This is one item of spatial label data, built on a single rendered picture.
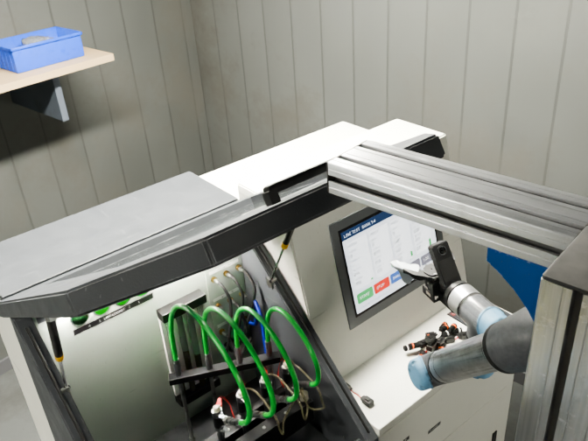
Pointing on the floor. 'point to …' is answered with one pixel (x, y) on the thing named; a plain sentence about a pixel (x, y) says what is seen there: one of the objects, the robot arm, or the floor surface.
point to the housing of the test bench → (129, 232)
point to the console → (484, 400)
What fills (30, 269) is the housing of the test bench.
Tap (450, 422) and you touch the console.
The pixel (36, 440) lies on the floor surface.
